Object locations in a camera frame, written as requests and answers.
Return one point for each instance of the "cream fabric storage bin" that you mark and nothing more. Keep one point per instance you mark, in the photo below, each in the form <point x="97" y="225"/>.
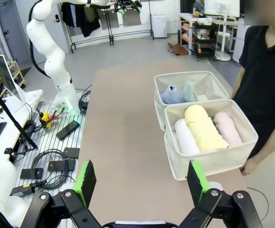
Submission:
<point x="159" y="104"/>
<point x="179" y="166"/>

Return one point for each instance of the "black tripod pole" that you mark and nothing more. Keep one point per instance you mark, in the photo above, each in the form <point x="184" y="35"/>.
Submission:
<point x="11" y="116"/>

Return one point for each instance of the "black trolley cart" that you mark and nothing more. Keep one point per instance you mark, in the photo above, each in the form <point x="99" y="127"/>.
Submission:
<point x="205" y="40"/>

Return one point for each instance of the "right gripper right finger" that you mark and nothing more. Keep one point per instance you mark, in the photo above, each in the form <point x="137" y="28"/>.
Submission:
<point x="195" y="185"/>

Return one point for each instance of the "white towel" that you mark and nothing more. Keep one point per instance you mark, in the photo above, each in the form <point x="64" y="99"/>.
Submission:
<point x="186" y="137"/>

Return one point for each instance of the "black clothes rack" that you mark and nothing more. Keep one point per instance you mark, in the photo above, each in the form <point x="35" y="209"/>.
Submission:
<point x="90" y="40"/>

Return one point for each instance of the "white computer monitor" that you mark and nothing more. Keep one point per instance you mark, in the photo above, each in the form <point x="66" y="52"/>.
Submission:
<point x="4" y="73"/>

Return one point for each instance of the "pink towel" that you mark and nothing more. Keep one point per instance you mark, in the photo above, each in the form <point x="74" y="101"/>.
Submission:
<point x="228" y="130"/>

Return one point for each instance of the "brown object on floor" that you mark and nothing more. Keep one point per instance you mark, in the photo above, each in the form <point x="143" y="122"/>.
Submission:
<point x="179" y="49"/>

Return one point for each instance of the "white box-shaped appliance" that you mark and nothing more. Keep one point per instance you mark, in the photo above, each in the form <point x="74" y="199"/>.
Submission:
<point x="159" y="26"/>

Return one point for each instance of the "black handheld device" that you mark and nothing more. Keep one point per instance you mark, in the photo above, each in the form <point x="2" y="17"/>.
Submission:
<point x="25" y="188"/>

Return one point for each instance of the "yellow towel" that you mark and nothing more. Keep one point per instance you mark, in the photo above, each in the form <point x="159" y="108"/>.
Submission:
<point x="204" y="130"/>

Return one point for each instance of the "black flat box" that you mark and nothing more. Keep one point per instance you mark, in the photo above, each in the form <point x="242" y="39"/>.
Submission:
<point x="72" y="152"/>
<point x="68" y="129"/>
<point x="30" y="173"/>
<point x="59" y="165"/>

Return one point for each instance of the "person in black shirt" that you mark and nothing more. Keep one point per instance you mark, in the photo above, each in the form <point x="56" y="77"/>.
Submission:
<point x="263" y="71"/>

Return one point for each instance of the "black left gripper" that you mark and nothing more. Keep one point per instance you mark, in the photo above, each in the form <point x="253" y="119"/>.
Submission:
<point x="126" y="2"/>

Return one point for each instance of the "orange shelf rack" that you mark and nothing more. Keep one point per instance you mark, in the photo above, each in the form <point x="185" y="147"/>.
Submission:
<point x="185" y="35"/>

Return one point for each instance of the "person's left hand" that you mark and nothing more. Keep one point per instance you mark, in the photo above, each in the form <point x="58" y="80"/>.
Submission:
<point x="249" y="166"/>

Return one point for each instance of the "yellow emergency stop box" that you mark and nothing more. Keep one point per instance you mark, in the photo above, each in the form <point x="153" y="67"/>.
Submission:
<point x="45" y="118"/>

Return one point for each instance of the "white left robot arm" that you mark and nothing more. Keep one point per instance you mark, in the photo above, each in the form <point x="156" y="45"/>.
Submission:
<point x="54" y="61"/>

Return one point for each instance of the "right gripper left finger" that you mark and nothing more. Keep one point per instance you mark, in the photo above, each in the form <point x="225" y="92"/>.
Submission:
<point x="86" y="183"/>

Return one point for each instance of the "person's right forearm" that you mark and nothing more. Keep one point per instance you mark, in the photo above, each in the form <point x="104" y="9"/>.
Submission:
<point x="238" y="80"/>

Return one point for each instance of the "blue towel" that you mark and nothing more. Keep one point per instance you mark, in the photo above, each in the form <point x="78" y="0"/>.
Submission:
<point x="170" y="96"/>

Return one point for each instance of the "wooden shelf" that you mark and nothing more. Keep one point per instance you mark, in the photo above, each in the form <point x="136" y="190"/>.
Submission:
<point x="16" y="73"/>

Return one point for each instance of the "pale grey-blue towel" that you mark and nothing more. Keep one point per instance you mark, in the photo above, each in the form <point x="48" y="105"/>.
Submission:
<point x="188" y="92"/>

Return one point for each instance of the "person's left forearm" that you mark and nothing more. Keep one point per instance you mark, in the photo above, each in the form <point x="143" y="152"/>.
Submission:
<point x="273" y="142"/>

